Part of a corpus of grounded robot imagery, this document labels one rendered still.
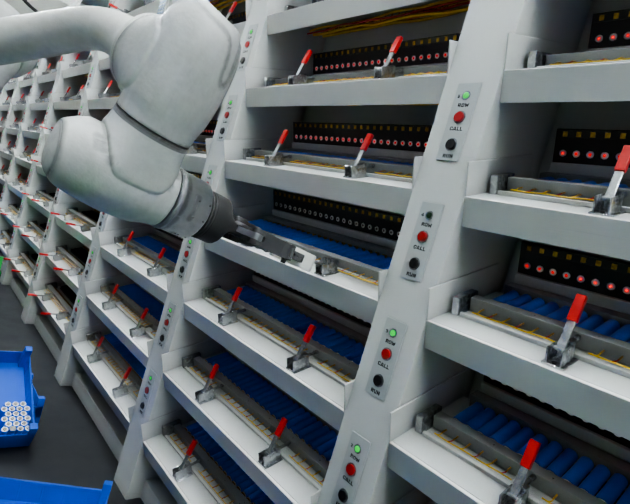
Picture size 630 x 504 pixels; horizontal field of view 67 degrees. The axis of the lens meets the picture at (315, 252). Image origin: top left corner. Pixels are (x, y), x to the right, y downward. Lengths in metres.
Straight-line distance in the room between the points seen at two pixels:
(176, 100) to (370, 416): 0.53
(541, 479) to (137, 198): 0.62
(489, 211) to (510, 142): 0.15
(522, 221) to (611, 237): 0.11
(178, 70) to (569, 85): 0.50
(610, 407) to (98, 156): 0.64
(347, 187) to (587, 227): 0.42
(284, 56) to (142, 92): 0.79
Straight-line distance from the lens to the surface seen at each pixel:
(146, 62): 0.62
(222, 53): 0.61
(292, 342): 1.00
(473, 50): 0.83
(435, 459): 0.75
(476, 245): 0.78
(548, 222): 0.67
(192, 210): 0.67
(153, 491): 1.43
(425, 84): 0.86
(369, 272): 0.86
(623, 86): 0.71
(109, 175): 0.62
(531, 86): 0.76
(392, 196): 0.81
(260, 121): 1.30
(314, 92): 1.06
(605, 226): 0.65
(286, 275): 0.96
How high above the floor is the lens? 0.80
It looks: 2 degrees down
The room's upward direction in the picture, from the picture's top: 17 degrees clockwise
